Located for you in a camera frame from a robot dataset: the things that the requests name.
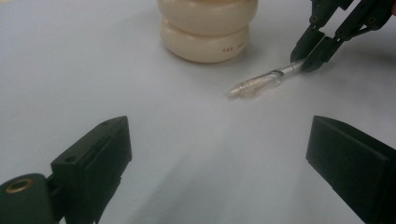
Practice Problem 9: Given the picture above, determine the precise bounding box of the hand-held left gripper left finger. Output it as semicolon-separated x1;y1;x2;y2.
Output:
50;116;133;224

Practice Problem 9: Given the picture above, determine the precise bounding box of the clear plastic pen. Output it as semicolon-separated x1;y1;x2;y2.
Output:
226;60;305;100

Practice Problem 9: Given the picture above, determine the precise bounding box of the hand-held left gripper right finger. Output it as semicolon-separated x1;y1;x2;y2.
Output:
306;115;396;224

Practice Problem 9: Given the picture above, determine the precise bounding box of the cream ribbed pen holder cup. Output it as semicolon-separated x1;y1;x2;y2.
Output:
157;0;259;64

